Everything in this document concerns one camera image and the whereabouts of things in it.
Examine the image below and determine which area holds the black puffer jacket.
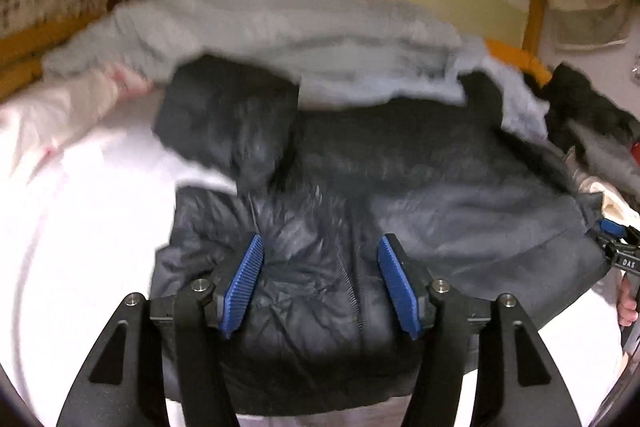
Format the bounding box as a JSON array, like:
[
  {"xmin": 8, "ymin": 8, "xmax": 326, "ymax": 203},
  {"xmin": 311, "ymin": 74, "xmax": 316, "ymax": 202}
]
[{"xmin": 151, "ymin": 55, "xmax": 606, "ymax": 416}]

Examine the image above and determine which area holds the orange cushion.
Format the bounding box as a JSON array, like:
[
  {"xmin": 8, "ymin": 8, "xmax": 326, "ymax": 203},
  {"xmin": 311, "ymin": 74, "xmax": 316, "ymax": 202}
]
[{"xmin": 485, "ymin": 38, "xmax": 552, "ymax": 87}]

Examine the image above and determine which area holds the white bed sheet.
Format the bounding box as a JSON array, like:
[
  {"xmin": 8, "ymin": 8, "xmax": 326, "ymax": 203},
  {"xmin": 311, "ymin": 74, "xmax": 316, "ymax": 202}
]
[{"xmin": 1, "ymin": 92, "xmax": 626, "ymax": 426}]

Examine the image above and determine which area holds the white pink pillow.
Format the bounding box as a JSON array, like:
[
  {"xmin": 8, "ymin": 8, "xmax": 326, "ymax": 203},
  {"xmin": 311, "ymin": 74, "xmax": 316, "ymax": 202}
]
[{"xmin": 1, "ymin": 64, "xmax": 153, "ymax": 197}]

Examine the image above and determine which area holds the light blue duvet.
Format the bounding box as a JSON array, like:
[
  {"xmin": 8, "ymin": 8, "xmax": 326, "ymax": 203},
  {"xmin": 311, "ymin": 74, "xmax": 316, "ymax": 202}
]
[{"xmin": 43, "ymin": 0, "xmax": 549, "ymax": 142}]

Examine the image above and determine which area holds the dark clothes pile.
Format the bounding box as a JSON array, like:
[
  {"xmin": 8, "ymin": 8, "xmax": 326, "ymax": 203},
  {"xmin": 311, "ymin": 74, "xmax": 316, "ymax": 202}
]
[{"xmin": 541, "ymin": 63, "xmax": 639, "ymax": 166}]

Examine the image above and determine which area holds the right hand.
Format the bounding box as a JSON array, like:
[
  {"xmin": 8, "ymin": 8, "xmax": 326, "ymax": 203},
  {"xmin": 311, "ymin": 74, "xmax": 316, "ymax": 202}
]
[{"xmin": 616, "ymin": 275, "xmax": 639, "ymax": 327}]

